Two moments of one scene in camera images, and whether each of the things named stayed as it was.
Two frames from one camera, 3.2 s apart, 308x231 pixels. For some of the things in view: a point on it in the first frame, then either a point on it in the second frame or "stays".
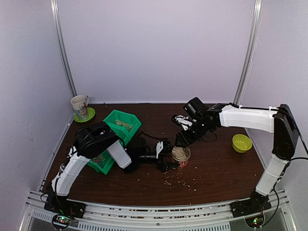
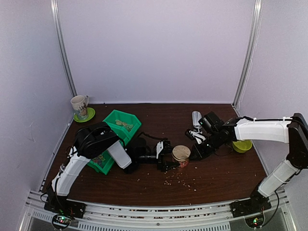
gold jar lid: x=181 y=153 stays
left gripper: x=160 y=154 stays
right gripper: x=185 y=140 -> x=199 y=153
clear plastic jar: x=181 y=155 stays
